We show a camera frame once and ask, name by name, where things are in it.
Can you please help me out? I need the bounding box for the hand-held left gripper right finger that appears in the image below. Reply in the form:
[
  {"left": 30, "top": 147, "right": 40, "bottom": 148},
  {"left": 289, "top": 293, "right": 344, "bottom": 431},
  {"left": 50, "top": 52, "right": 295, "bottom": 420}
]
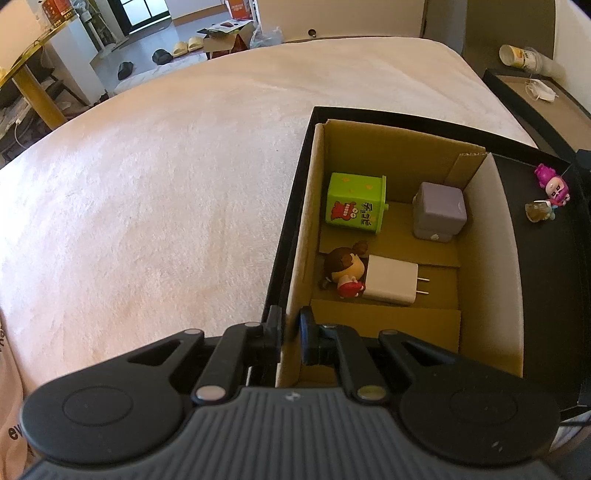
[{"left": 300, "top": 307, "right": 462, "bottom": 405}]

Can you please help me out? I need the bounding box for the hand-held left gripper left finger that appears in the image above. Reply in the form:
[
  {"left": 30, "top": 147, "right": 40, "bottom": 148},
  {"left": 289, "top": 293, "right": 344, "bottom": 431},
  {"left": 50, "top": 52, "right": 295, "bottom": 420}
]
[{"left": 124, "top": 305, "right": 283, "bottom": 407}]

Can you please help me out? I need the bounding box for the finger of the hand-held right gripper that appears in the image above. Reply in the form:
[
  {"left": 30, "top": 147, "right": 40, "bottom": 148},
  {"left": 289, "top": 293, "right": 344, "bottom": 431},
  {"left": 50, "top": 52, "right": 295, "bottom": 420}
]
[{"left": 575, "top": 150, "right": 591, "bottom": 197}]

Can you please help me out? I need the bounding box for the pink-haired toy figurine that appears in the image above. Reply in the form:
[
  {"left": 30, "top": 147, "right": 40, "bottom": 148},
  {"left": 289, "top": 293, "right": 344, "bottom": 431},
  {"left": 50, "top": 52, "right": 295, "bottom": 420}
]
[{"left": 525, "top": 163, "right": 572, "bottom": 223}]

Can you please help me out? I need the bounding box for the brown-haired toy figurine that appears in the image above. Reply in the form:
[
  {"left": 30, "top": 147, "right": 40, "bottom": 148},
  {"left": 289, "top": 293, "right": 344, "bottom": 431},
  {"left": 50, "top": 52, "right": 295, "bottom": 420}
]
[{"left": 318, "top": 240, "right": 370, "bottom": 298}]

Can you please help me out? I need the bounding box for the white plug charger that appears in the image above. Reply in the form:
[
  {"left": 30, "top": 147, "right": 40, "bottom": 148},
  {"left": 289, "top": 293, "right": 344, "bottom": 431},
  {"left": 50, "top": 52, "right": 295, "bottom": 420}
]
[{"left": 362, "top": 255, "right": 431, "bottom": 306}]

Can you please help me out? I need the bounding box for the black shallow tray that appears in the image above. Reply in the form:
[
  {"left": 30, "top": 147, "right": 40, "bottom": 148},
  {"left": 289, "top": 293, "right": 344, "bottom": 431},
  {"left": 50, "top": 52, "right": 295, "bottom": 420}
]
[{"left": 261, "top": 106, "right": 591, "bottom": 411}]

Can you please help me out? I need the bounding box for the green toy box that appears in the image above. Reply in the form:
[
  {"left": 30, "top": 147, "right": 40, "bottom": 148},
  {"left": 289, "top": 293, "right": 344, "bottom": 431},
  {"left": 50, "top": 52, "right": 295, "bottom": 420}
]
[{"left": 325, "top": 172, "right": 389, "bottom": 234}]

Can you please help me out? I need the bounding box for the purple cube charger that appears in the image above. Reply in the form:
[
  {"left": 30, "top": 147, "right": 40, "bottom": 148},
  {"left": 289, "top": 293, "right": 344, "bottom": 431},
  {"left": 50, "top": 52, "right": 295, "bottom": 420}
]
[{"left": 412, "top": 181, "right": 466, "bottom": 242}]

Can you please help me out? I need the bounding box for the brown-topped black nightstand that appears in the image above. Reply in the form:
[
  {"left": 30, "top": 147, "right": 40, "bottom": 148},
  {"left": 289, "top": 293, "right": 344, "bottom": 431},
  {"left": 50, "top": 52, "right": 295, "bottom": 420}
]
[{"left": 482, "top": 68, "right": 591, "bottom": 153}]

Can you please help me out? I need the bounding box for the white face mask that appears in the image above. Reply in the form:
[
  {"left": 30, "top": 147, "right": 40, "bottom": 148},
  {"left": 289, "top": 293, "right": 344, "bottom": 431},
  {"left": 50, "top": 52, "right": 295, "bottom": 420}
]
[{"left": 525, "top": 78, "right": 559, "bottom": 101}]

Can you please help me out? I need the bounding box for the stack of clear plastic cups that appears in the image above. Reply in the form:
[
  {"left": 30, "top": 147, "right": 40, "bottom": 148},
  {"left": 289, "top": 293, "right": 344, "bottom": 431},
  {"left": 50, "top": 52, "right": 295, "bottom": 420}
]
[{"left": 524, "top": 46, "right": 567, "bottom": 80}]

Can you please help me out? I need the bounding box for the printed paper cup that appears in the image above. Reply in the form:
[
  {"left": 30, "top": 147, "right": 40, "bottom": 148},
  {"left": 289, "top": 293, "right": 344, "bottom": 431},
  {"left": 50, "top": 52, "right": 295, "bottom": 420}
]
[{"left": 499, "top": 45, "right": 533, "bottom": 70}]

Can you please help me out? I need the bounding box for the dark headboard panel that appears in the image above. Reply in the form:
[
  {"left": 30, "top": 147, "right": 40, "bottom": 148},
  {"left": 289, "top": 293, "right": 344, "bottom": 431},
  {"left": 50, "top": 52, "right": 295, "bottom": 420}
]
[{"left": 422, "top": 0, "right": 559, "bottom": 77}]

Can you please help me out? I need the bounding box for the white floor rug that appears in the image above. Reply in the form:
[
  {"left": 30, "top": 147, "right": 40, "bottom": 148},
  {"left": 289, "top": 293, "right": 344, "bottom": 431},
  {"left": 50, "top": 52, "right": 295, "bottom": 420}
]
[{"left": 113, "top": 69, "right": 155, "bottom": 96}]

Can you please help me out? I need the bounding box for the clear plastic bag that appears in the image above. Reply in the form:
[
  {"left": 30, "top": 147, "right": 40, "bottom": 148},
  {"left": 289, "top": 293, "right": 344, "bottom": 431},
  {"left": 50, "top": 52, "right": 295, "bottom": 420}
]
[{"left": 249, "top": 25, "right": 284, "bottom": 49}]

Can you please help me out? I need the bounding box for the torn cardboard box with papers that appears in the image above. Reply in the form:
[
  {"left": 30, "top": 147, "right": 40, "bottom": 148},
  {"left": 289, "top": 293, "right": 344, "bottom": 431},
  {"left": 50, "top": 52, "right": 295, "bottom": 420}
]
[{"left": 198, "top": 21, "right": 257, "bottom": 59}]

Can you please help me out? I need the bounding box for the yellow wooden table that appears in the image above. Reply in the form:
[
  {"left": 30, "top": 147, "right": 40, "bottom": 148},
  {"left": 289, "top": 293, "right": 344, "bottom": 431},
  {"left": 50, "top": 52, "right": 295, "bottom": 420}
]
[{"left": 0, "top": 18, "right": 70, "bottom": 131}]

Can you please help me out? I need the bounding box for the black-framed glass door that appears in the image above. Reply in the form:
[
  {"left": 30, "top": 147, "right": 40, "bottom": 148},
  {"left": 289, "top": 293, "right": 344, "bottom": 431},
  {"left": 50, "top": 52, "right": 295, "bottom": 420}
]
[{"left": 90, "top": 0, "right": 174, "bottom": 35}]

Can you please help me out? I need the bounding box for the red gift box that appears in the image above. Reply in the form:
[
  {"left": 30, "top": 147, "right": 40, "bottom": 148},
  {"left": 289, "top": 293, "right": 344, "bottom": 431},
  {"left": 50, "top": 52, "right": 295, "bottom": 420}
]
[{"left": 39, "top": 0, "right": 78, "bottom": 28}]

